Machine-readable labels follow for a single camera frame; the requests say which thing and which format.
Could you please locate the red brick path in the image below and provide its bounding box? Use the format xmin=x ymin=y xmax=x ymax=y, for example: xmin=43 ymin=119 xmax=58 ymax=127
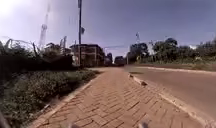
xmin=27 ymin=67 xmax=205 ymax=128

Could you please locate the lattice mast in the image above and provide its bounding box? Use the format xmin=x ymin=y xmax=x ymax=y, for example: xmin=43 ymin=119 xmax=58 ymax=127
xmin=38 ymin=3 xmax=52 ymax=51

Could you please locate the pale pavement strip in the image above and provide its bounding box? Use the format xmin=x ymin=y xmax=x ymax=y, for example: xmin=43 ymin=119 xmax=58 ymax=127
xmin=137 ymin=65 xmax=216 ymax=75

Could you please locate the dark hedge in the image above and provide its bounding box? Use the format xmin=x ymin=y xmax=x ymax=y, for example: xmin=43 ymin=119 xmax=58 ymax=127
xmin=0 ymin=38 xmax=77 ymax=81

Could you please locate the grass verge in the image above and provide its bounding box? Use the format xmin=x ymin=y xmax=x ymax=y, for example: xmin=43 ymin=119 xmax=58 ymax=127
xmin=135 ymin=59 xmax=216 ymax=72

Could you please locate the concrete kerb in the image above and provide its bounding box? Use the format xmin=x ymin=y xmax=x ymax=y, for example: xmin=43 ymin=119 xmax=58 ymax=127
xmin=127 ymin=72 xmax=216 ymax=128

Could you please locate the tall pole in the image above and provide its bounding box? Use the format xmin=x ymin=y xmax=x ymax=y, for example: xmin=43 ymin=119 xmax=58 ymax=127
xmin=77 ymin=0 xmax=86 ymax=68

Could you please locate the grassy verge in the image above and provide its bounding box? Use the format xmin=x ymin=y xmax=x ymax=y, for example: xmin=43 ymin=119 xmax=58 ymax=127
xmin=0 ymin=68 xmax=100 ymax=128

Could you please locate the grey asphalt road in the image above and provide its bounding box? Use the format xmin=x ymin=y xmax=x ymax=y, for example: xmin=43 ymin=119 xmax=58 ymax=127
xmin=124 ymin=64 xmax=216 ymax=123

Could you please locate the row of trees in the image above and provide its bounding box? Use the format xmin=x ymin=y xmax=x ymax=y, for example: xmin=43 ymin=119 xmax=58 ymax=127
xmin=126 ymin=33 xmax=216 ymax=64

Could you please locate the brown building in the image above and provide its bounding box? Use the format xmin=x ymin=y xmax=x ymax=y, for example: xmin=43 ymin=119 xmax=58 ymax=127
xmin=69 ymin=43 xmax=106 ymax=68

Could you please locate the pale path edging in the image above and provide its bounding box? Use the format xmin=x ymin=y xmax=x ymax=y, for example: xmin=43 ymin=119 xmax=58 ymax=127
xmin=27 ymin=71 xmax=104 ymax=128

